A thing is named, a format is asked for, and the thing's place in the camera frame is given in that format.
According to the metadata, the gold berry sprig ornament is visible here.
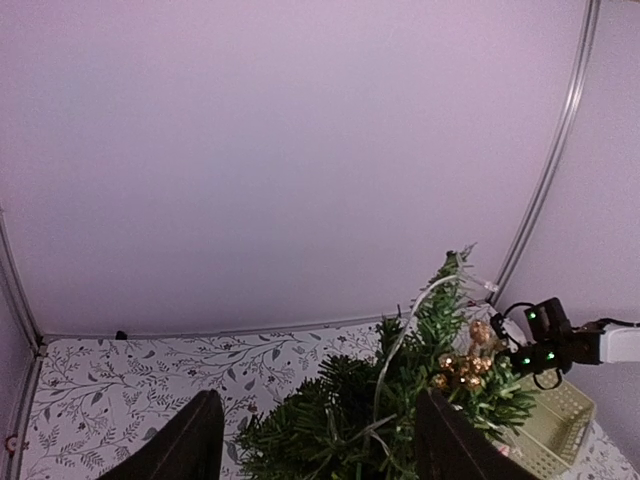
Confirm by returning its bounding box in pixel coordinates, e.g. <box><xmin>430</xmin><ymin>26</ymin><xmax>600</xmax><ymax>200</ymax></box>
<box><xmin>431</xmin><ymin>320</ymin><xmax>503</xmax><ymax>392</ymax></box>

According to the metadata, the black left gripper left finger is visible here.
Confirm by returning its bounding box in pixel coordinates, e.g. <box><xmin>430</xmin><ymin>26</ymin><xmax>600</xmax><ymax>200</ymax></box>
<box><xmin>100</xmin><ymin>390</ymin><xmax>224</xmax><ymax>480</ymax></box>

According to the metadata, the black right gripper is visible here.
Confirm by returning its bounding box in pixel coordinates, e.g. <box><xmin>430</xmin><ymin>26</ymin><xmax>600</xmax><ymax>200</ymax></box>
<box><xmin>509</xmin><ymin>297</ymin><xmax>573</xmax><ymax>375</ymax></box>

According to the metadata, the cream perforated plastic basket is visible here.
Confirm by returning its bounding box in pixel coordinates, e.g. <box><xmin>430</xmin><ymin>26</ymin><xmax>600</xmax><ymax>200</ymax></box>
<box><xmin>500</xmin><ymin>371</ymin><xmax>596</xmax><ymax>479</ymax></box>

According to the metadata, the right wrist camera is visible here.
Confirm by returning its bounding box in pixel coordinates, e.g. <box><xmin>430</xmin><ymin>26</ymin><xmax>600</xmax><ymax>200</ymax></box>
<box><xmin>490</xmin><ymin>313</ymin><xmax>527</xmax><ymax>351</ymax></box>

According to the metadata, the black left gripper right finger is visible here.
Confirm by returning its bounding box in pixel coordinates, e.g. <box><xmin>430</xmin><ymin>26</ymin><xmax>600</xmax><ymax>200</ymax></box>
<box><xmin>414</xmin><ymin>390</ymin><xmax>534</xmax><ymax>480</ymax></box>

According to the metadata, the right aluminium frame post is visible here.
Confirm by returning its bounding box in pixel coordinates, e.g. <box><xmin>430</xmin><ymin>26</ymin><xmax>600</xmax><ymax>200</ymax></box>
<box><xmin>486</xmin><ymin>0</ymin><xmax>602</xmax><ymax>306</ymax></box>

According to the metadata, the aluminium frame post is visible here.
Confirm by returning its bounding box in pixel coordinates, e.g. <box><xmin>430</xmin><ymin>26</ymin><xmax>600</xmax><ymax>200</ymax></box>
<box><xmin>1</xmin><ymin>222</ymin><xmax>46</xmax><ymax>479</ymax></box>
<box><xmin>486</xmin><ymin>0</ymin><xmax>602</xmax><ymax>306</ymax></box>

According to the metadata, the left aluminium frame post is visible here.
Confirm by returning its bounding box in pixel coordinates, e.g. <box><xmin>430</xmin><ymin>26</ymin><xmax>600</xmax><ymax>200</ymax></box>
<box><xmin>1</xmin><ymin>222</ymin><xmax>46</xmax><ymax>479</ymax></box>

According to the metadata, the floral patterned table mat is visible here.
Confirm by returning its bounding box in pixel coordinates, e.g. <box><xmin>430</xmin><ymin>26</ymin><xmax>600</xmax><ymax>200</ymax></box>
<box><xmin>22</xmin><ymin>299</ymin><xmax>640</xmax><ymax>480</ymax></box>

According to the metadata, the clear string light garland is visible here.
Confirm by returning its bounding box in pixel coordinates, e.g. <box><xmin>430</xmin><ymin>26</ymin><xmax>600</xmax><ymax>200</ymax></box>
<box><xmin>321</xmin><ymin>250</ymin><xmax>508</xmax><ymax>469</ymax></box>

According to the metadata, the right black cable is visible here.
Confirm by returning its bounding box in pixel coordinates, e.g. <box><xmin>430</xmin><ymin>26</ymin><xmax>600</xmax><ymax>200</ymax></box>
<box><xmin>499</xmin><ymin>301</ymin><xmax>564</xmax><ymax>391</ymax></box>

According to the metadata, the small green christmas tree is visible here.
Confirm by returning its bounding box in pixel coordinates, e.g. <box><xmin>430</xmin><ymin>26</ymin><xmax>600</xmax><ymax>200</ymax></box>
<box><xmin>237</xmin><ymin>249</ymin><xmax>534</xmax><ymax>479</ymax></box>

